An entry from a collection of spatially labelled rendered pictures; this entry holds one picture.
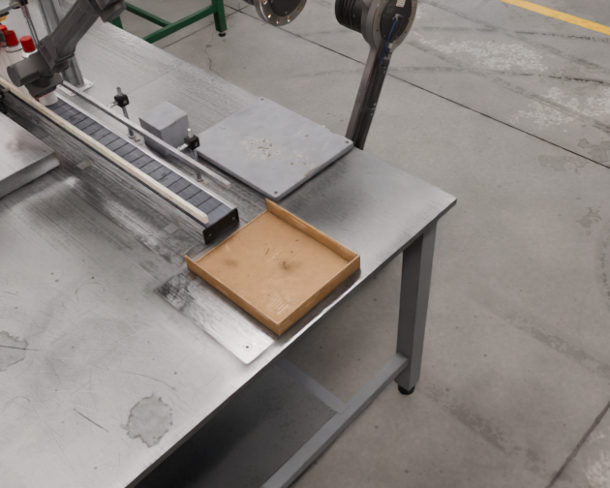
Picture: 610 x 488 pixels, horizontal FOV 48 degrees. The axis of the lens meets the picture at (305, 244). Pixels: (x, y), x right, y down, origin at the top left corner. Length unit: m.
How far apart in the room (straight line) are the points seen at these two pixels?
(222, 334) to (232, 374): 0.10
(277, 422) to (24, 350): 0.79
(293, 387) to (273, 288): 0.63
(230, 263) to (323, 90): 2.21
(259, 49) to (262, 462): 2.68
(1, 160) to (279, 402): 1.02
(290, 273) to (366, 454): 0.85
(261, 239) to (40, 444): 0.65
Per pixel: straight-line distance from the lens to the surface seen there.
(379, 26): 2.36
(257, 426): 2.04
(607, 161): 3.37
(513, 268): 2.76
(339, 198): 1.73
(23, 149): 2.03
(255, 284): 1.53
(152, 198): 1.75
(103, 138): 1.98
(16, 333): 1.60
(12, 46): 2.16
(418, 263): 1.83
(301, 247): 1.60
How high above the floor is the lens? 1.97
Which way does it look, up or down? 45 degrees down
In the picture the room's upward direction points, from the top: 4 degrees counter-clockwise
